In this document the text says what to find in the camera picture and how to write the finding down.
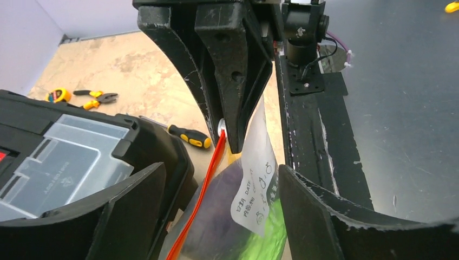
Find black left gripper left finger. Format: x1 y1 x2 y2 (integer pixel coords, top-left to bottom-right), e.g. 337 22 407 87
1 162 166 259

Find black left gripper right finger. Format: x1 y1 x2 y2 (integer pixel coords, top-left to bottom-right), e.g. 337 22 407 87
279 165 458 259

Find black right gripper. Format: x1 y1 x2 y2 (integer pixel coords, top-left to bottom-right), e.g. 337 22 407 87
132 1 281 153

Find light green leaf vegetable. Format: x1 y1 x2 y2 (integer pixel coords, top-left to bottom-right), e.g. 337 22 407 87
240 174 287 260

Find clear zip top bag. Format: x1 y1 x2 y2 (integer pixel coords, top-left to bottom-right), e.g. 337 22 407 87
159 100 278 259

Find purple eggplant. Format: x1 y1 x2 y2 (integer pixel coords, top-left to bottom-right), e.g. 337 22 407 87
181 161 251 259

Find yellow corn cob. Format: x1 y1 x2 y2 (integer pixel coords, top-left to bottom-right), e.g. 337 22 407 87
227 149 241 165

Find black plastic toolbox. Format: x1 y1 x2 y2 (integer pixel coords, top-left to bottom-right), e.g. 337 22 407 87
1 90 198 259

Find yellow tape measure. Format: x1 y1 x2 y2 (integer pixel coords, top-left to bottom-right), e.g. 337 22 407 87
44 88 72 103

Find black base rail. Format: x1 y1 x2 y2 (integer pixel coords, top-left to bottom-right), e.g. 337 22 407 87
276 1 373 209

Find screwdriver with yellow handle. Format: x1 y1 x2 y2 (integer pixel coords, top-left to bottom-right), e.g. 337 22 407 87
139 115 212 149

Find orange handled pliers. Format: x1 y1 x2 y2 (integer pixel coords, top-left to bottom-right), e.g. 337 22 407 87
73 90 118 110

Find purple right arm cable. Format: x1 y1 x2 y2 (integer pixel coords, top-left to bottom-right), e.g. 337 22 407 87
324 30 354 69

